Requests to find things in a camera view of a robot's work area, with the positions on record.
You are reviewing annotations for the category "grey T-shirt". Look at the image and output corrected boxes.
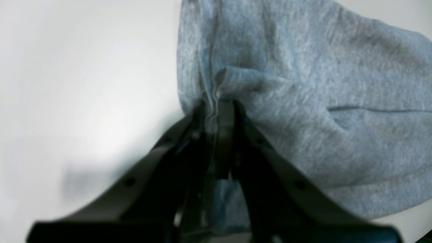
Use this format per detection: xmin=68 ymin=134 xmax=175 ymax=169
xmin=177 ymin=0 xmax=432 ymax=237

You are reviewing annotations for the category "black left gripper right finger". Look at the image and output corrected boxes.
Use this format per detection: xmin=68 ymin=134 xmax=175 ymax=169
xmin=214 ymin=100 xmax=395 ymax=243

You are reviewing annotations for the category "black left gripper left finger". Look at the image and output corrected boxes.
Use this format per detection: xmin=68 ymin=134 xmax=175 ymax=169
xmin=26 ymin=103 xmax=208 ymax=243

